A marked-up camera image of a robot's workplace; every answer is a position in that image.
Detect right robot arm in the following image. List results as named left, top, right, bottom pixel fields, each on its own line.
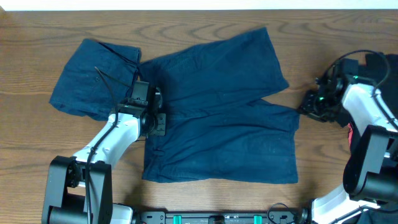
left=295, top=54, right=397, bottom=223

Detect navy blue shorts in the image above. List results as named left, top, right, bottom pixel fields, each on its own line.
left=139, top=28, right=300, bottom=184

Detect dark blue cloth pile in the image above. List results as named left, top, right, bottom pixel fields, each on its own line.
left=355, top=209, right=398, bottom=224

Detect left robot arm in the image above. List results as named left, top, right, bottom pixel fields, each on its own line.
left=41, top=81, right=166, bottom=224

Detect folded navy shorts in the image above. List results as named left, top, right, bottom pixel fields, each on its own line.
left=49, top=39, right=141, bottom=121

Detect black garment with logo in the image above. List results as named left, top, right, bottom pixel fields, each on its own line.
left=357, top=52, right=398, bottom=125

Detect red cloth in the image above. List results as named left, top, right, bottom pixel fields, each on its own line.
left=347, top=123, right=354, bottom=147

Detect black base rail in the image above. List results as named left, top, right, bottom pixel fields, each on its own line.
left=131, top=203, right=312, bottom=224

